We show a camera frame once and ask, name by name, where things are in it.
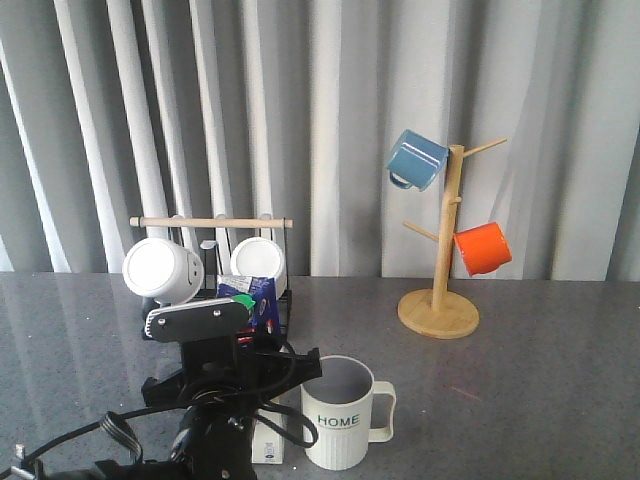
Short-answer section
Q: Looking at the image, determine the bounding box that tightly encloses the blue white milk carton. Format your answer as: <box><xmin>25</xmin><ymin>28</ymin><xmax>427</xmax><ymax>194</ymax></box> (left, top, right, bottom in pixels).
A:
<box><xmin>217</xmin><ymin>275</ymin><xmax>284</xmax><ymax>464</ymax></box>

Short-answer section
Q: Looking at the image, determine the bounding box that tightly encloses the black wire mug rack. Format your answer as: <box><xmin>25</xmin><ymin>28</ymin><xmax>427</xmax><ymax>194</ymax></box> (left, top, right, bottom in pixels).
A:
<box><xmin>123</xmin><ymin>215</ymin><xmax>294</xmax><ymax>336</ymax></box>

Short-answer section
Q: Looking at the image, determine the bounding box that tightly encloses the white ribbed mug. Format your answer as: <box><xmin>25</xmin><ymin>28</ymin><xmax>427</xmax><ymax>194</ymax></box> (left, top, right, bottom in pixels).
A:
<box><xmin>230</xmin><ymin>237</ymin><xmax>287</xmax><ymax>299</ymax></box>

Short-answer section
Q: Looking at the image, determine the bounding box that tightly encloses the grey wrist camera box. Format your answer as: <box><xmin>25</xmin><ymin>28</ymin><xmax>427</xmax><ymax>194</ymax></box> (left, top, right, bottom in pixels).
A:
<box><xmin>144</xmin><ymin>298</ymin><xmax>251</xmax><ymax>343</ymax></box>

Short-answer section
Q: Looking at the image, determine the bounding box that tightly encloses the cream HOME mug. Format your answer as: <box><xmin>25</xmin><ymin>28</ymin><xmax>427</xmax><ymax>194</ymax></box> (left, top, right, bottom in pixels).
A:
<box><xmin>301</xmin><ymin>355</ymin><xmax>397</xmax><ymax>471</ymax></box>

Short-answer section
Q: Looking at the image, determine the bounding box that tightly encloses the grey pleated curtain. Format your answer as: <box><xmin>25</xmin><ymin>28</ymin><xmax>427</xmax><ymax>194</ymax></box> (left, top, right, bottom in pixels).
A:
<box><xmin>1</xmin><ymin>1</ymin><xmax>639</xmax><ymax>281</ymax></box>

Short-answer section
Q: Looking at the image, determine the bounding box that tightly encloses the blue enamel mug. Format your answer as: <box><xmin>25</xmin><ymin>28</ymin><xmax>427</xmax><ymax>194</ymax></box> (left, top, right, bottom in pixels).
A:
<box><xmin>386</xmin><ymin>129</ymin><xmax>450</xmax><ymax>191</ymax></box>

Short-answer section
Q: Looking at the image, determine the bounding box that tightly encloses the orange enamel mug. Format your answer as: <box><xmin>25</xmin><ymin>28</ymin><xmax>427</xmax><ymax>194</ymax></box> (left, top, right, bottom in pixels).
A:
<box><xmin>453</xmin><ymin>222</ymin><xmax>512</xmax><ymax>276</ymax></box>

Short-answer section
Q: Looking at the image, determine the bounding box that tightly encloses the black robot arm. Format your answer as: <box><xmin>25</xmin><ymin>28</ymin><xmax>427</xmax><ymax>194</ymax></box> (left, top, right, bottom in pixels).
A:
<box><xmin>53</xmin><ymin>332</ymin><xmax>322</xmax><ymax>479</ymax></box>

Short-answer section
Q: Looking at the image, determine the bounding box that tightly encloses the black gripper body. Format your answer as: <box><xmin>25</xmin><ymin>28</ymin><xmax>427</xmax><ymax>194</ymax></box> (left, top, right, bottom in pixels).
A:
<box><xmin>142</xmin><ymin>332</ymin><xmax>322</xmax><ymax>413</ymax></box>

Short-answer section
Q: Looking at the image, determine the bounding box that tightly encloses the white smiley mug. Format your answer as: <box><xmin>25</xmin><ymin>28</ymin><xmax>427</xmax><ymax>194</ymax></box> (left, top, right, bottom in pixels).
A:
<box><xmin>122</xmin><ymin>238</ymin><xmax>205</xmax><ymax>320</ymax></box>

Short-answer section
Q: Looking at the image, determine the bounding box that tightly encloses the black cable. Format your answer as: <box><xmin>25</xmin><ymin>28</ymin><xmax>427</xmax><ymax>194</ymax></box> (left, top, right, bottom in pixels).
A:
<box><xmin>0</xmin><ymin>339</ymin><xmax>320</xmax><ymax>480</ymax></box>

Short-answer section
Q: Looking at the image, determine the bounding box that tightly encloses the wooden mug tree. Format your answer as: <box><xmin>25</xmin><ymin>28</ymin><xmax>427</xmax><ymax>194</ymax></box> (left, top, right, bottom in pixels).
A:
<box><xmin>397</xmin><ymin>137</ymin><xmax>508</xmax><ymax>340</ymax></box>

